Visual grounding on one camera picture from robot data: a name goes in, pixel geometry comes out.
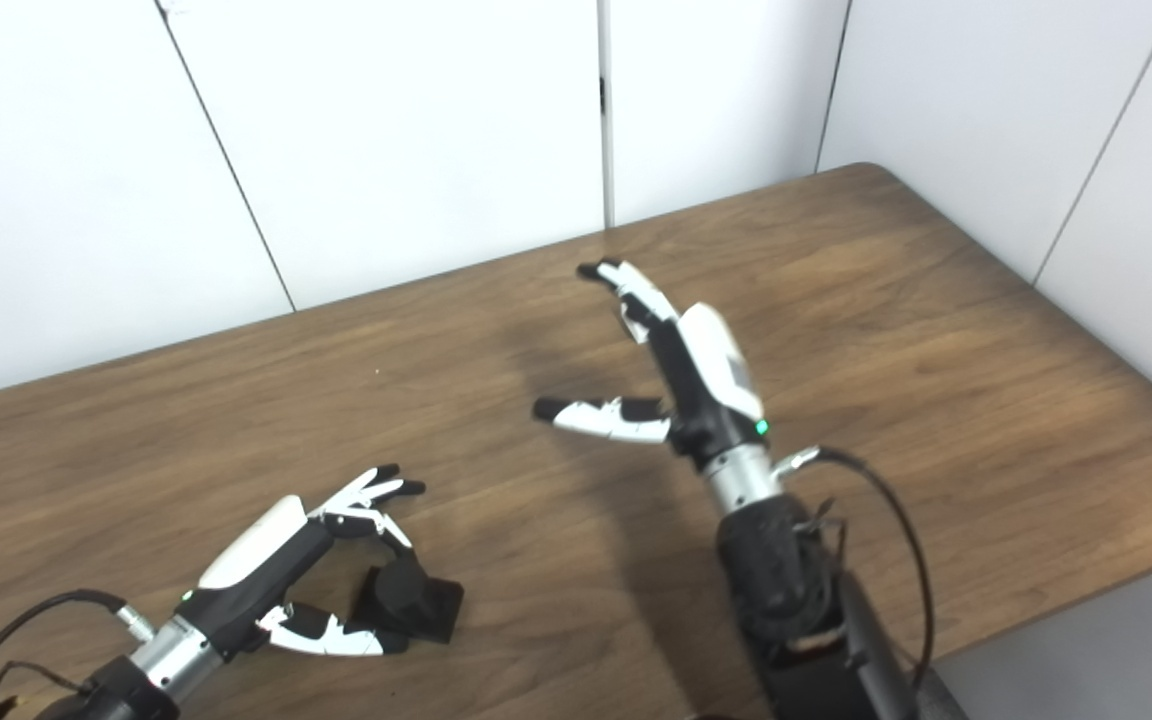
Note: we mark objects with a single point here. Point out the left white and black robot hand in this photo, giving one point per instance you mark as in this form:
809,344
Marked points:
256,565

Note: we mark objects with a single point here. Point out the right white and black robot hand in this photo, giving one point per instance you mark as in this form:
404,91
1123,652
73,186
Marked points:
701,390

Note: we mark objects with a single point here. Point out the black peg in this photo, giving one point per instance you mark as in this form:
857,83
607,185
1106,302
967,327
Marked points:
406,590

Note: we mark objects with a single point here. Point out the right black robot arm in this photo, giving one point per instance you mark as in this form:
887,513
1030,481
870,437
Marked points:
766,570

